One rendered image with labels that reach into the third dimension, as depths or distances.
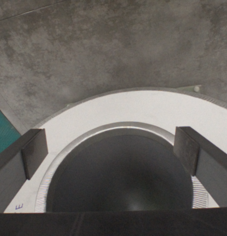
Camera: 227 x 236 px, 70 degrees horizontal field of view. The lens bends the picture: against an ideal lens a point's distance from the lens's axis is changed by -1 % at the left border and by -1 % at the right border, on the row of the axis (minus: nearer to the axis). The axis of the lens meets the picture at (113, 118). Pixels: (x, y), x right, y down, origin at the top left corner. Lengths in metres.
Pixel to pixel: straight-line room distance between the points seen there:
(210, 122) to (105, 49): 0.74
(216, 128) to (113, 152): 0.48
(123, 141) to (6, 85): 1.08
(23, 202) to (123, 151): 0.49
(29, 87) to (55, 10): 0.62
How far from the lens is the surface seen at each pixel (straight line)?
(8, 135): 2.03
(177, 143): 0.16
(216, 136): 0.72
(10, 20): 1.30
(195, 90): 1.29
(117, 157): 0.93
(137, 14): 1.08
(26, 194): 0.74
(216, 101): 0.88
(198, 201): 0.57
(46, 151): 0.17
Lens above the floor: 1.07
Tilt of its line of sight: 49 degrees down
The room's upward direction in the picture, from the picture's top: 172 degrees counter-clockwise
